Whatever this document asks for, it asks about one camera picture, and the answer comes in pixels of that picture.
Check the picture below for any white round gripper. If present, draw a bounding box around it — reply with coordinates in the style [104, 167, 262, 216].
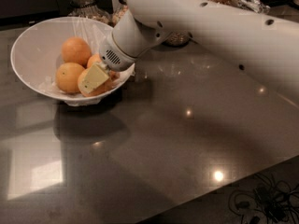
[78, 32, 136, 94]

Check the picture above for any small orange at centre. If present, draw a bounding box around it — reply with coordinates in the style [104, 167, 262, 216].
[87, 53, 102, 68]

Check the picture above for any glass jar of cereal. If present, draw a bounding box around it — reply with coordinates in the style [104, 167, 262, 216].
[112, 0, 128, 25]

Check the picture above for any glass jar far left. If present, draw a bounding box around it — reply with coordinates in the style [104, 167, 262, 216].
[69, 0, 111, 24]

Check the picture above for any orange at bowl back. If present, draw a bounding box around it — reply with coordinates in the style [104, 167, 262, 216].
[61, 36, 92, 66]

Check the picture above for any clear plastic wrapped packet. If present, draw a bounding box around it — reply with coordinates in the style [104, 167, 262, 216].
[232, 0, 270, 14]

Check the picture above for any white ceramic bowl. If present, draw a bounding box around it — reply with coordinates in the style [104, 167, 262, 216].
[10, 17, 136, 106]

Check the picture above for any black cable tangle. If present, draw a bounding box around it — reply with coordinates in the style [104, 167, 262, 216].
[228, 173, 299, 224]

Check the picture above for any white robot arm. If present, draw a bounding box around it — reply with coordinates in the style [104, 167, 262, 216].
[99, 0, 299, 103]

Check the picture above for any glass jar of grains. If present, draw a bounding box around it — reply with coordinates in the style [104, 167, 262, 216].
[164, 33, 190, 47]

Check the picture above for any clear plastic bowl liner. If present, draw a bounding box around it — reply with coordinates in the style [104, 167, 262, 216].
[36, 17, 135, 106]

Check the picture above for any dark cabinet at back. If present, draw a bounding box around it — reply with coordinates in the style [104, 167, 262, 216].
[0, 0, 71, 20]

